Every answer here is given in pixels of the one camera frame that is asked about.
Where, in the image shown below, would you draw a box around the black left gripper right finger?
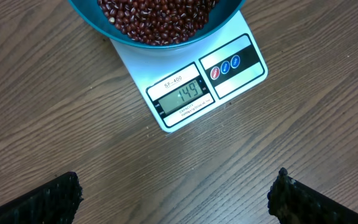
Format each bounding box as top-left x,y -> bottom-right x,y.
267,167 -> 358,224

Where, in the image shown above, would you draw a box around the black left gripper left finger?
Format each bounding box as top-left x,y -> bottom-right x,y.
0,172 -> 83,224

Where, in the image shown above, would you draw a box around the red beans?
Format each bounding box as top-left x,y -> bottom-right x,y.
96,0 -> 219,45

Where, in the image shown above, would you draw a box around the white digital kitchen scale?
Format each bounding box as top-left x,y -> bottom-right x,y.
112,12 -> 268,133

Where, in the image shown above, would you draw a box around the teal bowl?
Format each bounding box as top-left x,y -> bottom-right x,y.
71,0 -> 245,49

